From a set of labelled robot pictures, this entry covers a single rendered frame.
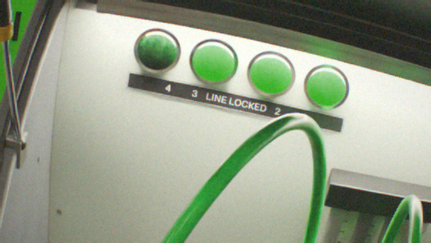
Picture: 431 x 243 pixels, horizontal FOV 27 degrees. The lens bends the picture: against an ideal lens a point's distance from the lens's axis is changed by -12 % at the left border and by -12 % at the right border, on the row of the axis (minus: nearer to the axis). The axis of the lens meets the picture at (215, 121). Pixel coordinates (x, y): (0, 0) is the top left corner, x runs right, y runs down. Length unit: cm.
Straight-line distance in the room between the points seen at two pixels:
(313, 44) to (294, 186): 18
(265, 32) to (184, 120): 15
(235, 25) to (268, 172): 18
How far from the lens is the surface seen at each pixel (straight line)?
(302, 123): 82
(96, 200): 112
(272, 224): 110
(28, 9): 342
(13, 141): 95
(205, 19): 98
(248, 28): 98
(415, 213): 80
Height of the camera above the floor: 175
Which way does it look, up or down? 25 degrees down
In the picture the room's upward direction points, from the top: 10 degrees clockwise
